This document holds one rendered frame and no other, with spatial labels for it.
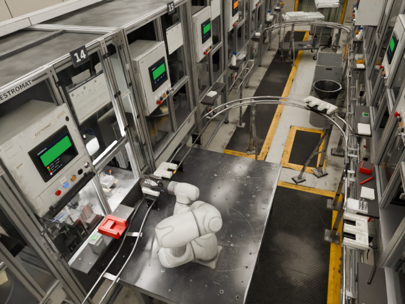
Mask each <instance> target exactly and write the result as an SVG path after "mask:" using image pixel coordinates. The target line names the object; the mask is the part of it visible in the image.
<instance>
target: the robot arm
mask: <svg viewBox="0 0 405 304"><path fill-rule="evenodd" d="M139 177H140V178H143V179H150V180H152V181H153V182H155V183H156V184H158V185H154V186H152V185H151V184H148V183H143V184H142V186H144V187H147V188H150V190H152V191H155V192H162V193H164V191H165V192H168V193H169V194H172V195H176V196H177V201H176V204H175V208H174V215H173V216H171V217H168V218H166V219H164V220H163V221H161V222H160V223H158V225H156V227H155V229H154V232H155V237H156V240H157V243H158V245H159V246H161V249H160V250H159V258H160V262H161V264H162V266H164V267H168V268H173V267H177V266H179V265H183V264H185V263H187V262H190V261H191V262H192V263H197V264H201V265H204V266H206V267H209V268H211V269H212V270H214V269H215V268H216V262H217V260H218V257H219V254H220V252H221V251H222V247H221V246H218V242H217V238H216V235H215V233H216V232H218V231H219V230H220V229H221V227H222V218H221V214H220V213H219V211H218V210H217V208H215V207H214V206H212V205H210V204H208V203H205V202H203V201H196V202H194V203H193V204H192V205H191V202H192V201H194V200H196V199H198V197H199V189H198V188H197V187H196V186H193V185H191V184H188V183H179V182H174V181H171V182H170V181H163V180H162V177H159V176H155V175H153V174H149V175H146V174H141V175H140V176H139Z"/></svg>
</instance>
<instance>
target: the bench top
mask: <svg viewBox="0 0 405 304"><path fill-rule="evenodd" d="M222 156H223V157H222ZM281 168H282V164H278V163H272V162H266V161H262V160H257V159H250V158H247V157H241V156H235V155H231V154H225V153H219V152H215V151H210V150H203V149H200V148H194V147H192V148H191V150H190V151H189V153H188V154H187V156H186V157H185V159H184V160H183V170H185V172H180V171H176V172H175V174H174V175H173V177H174V178H173V179H172V181H174V182H179V183H188V184H191V185H193V186H196V187H197V188H198V189H199V197H198V199H196V200H194V201H192V202H191V205H192V204H193V203H194V202H196V201H203V202H205V203H208V204H210V205H212V206H214V207H215V208H217V210H218V211H219V213H220V214H221V218H222V227H221V229H220V230H219V231H218V232H216V233H215V235H216V238H217V242H218V246H221V247H222V251H221V252H220V254H219V257H218V260H217V262H216V268H215V269H214V270H212V269H211V268H209V267H206V266H204V265H201V264H197V263H192V262H191V261H190V262H187V263H185V264H183V265H179V266H177V267H173V268H168V267H164V266H162V264H161V262H160V258H159V250H160V249H161V246H159V245H158V243H157V240H156V237H155V232H154V229H155V227H156V225H158V223H160V222H161V221H163V220H164V219H166V218H168V217H171V216H173V215H174V208H175V204H176V201H177V196H176V195H172V194H169V193H168V192H164V193H163V194H160V196H159V197H158V201H157V204H158V207H159V208H160V210H159V211H155V210H153V209H150V211H149V213H148V215H147V217H146V220H145V222H144V225H143V228H142V231H141V233H142V236H140V237H139V240H138V242H137V245H136V248H135V249H134V252H133V254H132V256H131V258H130V260H129V261H128V263H127V264H126V266H125V268H124V269H123V270H122V272H121V274H120V275H119V278H120V279H119V281H121V282H123V283H126V284H129V285H131V286H133V287H136V288H138V289H141V290H144V291H146V292H148V293H151V294H153V295H156V296H159V297H161V298H163V299H166V300H168V301H171V302H174V303H176V304H245V301H246V297H247V294H248V290H249V287H250V283H251V279H252V276H253V272H254V267H255V265H256V260H257V257H258V254H259V250H260V246H261V243H262V238H263V234H264V232H265V227H266V223H267V220H268V217H269V213H270V210H271V206H272V201H273V199H274V194H275V190H276V187H277V183H278V180H279V176H280V173H281ZM251 169H252V170H251ZM226 171H227V173H226ZM218 187H220V188H218ZM148 209H149V208H147V202H146V200H145V199H144V201H143V202H142V204H141V205H140V206H139V208H138V210H137V211H136V213H135V215H134V218H133V220H132V222H131V225H130V228H129V230H128V232H136V233H139V231H140V228H141V225H142V223H143V220H144V217H145V215H146V213H147V211H148ZM127 227H128V226H127ZM126 230H127V228H126V229H125V230H124V232H123V233H122V235H121V236H120V237H119V239H115V240H114V241H113V243H112V244H111V246H110V247H109V248H108V250H107V251H106V252H105V254H104V256H103V257H102V258H101V259H100V261H99V262H98V263H97V265H96V267H95V268H94V270H95V271H96V272H99V273H101V274H102V272H103V271H104V270H105V268H106V267H107V266H108V264H109V263H110V261H111V260H112V258H113V257H114V255H115V254H116V252H117V250H118V248H119V246H120V244H121V242H122V240H123V238H124V234H125V232H126ZM136 239H137V236H126V238H125V240H124V243H123V245H122V247H121V249H120V251H119V253H118V254H117V256H116V257H115V259H114V261H113V262H112V263H111V265H110V266H109V268H108V269H107V271H106V273H109V274H112V275H114V276H117V275H118V273H119V272H120V270H121V268H122V267H123V265H124V264H125V262H126V261H127V259H128V257H129V255H130V253H131V251H132V249H133V247H134V245H135V243H136ZM237 296H239V298H238V299H237V298H236V297H237Z"/></svg>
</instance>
